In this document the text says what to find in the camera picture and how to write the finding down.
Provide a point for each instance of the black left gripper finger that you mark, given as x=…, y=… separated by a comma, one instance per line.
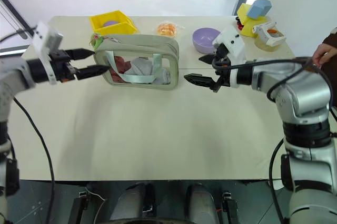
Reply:
x=80, y=53
x=92, y=72

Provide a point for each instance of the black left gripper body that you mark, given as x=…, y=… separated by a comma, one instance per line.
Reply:
x=61, y=62

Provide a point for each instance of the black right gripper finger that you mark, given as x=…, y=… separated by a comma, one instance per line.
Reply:
x=208, y=58
x=198, y=79

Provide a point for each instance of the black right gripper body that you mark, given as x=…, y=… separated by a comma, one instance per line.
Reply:
x=222, y=78

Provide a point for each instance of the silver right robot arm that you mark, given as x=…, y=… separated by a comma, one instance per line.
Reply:
x=302, y=97

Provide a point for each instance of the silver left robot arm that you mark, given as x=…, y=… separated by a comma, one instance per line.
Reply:
x=13, y=75

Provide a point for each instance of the clear zippered pouch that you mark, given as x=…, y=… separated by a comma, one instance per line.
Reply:
x=137, y=44

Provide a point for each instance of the person's bare hand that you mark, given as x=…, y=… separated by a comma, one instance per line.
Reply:
x=326, y=53

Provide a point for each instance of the purple bowl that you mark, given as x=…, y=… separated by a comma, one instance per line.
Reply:
x=204, y=40

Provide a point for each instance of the green zipper pull charm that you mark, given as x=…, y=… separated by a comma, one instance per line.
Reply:
x=96, y=40

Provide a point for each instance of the red cloth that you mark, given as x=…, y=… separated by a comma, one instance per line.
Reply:
x=119, y=64

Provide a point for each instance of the purple round item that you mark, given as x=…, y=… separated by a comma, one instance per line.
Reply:
x=110, y=23

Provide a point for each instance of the red small item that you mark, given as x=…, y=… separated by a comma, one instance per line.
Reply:
x=239, y=25

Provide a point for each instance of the orange snack bag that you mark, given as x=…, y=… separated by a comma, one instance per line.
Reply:
x=166, y=29

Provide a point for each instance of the yellow plastic bin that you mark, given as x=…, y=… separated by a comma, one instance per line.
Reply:
x=123, y=26

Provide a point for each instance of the grey cloth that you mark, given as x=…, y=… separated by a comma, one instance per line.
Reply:
x=143, y=67

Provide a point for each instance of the yellow block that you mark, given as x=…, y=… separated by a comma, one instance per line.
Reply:
x=247, y=24

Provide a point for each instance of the blue hexagonal block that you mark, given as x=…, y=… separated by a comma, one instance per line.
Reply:
x=259, y=8

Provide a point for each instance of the brown sleeve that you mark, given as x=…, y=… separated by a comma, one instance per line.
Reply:
x=331, y=37

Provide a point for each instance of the grey rounded robot leg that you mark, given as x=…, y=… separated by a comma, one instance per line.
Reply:
x=201, y=204
x=130, y=203

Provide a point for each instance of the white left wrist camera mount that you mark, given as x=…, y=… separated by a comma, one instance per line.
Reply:
x=46, y=40

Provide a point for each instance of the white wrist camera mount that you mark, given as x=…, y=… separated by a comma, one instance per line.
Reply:
x=233, y=42
x=46, y=40

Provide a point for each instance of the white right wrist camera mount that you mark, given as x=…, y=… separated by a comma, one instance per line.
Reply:
x=233, y=42

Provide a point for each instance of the black metal bracket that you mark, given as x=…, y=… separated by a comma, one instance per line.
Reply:
x=77, y=208
x=231, y=208

